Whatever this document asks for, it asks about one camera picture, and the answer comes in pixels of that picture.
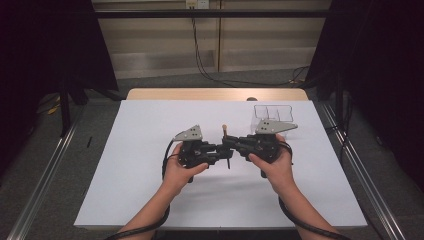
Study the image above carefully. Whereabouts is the black power cable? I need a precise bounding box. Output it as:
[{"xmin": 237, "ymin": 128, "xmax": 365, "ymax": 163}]
[{"xmin": 190, "ymin": 6, "xmax": 294, "ymax": 87}]

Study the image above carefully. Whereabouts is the person's left hand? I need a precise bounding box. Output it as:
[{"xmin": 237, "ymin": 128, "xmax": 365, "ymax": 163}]
[{"xmin": 162, "ymin": 142, "xmax": 209, "ymax": 198}]

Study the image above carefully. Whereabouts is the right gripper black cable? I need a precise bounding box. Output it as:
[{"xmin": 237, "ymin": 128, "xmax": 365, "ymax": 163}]
[{"xmin": 277, "ymin": 140, "xmax": 353, "ymax": 240}]

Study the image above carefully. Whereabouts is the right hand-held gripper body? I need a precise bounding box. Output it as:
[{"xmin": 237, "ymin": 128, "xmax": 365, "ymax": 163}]
[{"xmin": 238, "ymin": 119, "xmax": 299, "ymax": 178}]

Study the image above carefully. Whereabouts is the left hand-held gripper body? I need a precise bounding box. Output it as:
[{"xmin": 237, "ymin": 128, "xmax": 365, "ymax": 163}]
[{"xmin": 173, "ymin": 124, "xmax": 219, "ymax": 184}]

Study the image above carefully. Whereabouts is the white table cover sheet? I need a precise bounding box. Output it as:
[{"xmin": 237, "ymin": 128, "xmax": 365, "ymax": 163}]
[{"xmin": 73, "ymin": 99, "xmax": 368, "ymax": 231}]

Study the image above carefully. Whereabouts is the black floor cable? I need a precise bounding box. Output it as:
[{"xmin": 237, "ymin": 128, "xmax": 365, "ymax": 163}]
[{"xmin": 289, "ymin": 65, "xmax": 312, "ymax": 85}]

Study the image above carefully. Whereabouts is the person's right hand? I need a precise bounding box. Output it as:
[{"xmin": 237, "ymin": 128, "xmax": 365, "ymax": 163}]
[{"xmin": 248, "ymin": 133, "xmax": 299, "ymax": 196}]

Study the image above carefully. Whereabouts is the clear acrylic organizer box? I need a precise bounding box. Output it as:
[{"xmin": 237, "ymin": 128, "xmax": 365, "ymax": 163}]
[{"xmin": 249, "ymin": 104, "xmax": 295, "ymax": 139}]

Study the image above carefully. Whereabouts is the orange-tipped black makeup brush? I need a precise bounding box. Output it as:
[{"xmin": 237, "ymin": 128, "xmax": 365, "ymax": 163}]
[{"xmin": 222, "ymin": 124, "xmax": 232, "ymax": 170}]

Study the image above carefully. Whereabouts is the black metal stand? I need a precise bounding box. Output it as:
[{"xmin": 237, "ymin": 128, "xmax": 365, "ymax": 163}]
[{"xmin": 58, "ymin": 76, "xmax": 73, "ymax": 138}]

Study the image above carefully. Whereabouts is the black curtain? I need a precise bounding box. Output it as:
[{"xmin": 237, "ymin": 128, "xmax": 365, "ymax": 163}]
[
  {"xmin": 304, "ymin": 0, "xmax": 424, "ymax": 193},
  {"xmin": 0, "ymin": 0, "xmax": 119, "ymax": 174}
]

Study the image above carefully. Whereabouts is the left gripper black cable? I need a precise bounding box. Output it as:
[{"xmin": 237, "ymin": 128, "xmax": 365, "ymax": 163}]
[{"xmin": 103, "ymin": 139, "xmax": 176, "ymax": 240}]

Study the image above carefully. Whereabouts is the wooden table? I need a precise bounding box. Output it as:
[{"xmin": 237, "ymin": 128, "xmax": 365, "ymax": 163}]
[{"xmin": 125, "ymin": 87, "xmax": 309, "ymax": 102}]

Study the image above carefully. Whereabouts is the aluminium floor rail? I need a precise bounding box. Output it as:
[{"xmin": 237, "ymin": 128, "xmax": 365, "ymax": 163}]
[
  {"xmin": 6, "ymin": 103, "xmax": 88, "ymax": 240},
  {"xmin": 320, "ymin": 101, "xmax": 408, "ymax": 240}
]

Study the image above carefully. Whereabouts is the white wall socket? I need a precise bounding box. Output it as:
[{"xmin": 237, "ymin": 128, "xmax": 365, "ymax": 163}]
[{"xmin": 185, "ymin": 0, "xmax": 210, "ymax": 10}]

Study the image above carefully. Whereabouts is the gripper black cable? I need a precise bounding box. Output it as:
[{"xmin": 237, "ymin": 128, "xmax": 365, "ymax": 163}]
[
  {"xmin": 103, "ymin": 139, "xmax": 176, "ymax": 240},
  {"xmin": 277, "ymin": 140, "xmax": 353, "ymax": 240}
]

